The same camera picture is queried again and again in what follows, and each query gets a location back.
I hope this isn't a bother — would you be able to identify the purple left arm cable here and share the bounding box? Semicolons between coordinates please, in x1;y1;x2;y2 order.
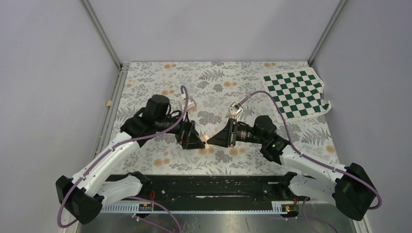
57;85;190;229

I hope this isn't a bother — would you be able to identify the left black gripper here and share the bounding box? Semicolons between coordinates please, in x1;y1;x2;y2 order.
156;108;206;150

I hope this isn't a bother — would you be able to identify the green white checkerboard sheet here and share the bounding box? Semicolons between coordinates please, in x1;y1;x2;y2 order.
261;67;331;123

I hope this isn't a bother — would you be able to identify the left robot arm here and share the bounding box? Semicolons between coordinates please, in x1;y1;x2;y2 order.
55;95;206;224

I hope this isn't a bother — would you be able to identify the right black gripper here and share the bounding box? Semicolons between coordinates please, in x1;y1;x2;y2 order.
207;118;266;148

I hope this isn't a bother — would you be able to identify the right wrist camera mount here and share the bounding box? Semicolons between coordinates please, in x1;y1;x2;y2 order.
229;102;243;117

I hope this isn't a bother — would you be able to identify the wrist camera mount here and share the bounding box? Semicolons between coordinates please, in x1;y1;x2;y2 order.
180;97;197;112
229;102;243;117

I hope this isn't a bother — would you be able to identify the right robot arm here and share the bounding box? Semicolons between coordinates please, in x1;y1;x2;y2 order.
207;116;378;221

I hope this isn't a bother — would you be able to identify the floral patterned table mat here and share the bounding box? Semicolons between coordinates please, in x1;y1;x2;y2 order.
103;61;340;176

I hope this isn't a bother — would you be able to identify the beige earbud charging case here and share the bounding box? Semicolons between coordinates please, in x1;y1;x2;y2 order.
199;134;210;147

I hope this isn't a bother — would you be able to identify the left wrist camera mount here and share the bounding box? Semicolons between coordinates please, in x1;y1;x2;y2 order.
180;97;197;112

